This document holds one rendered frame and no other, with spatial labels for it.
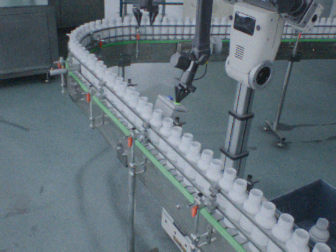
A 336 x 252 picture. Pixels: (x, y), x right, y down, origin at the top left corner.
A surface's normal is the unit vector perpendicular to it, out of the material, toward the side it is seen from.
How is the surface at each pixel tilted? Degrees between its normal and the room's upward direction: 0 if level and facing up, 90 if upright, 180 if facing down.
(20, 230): 0
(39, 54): 90
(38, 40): 90
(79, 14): 90
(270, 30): 90
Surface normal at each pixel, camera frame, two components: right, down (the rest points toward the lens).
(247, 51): -0.85, 0.21
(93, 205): 0.07, -0.87
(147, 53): 0.23, 0.49
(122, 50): 0.52, 0.45
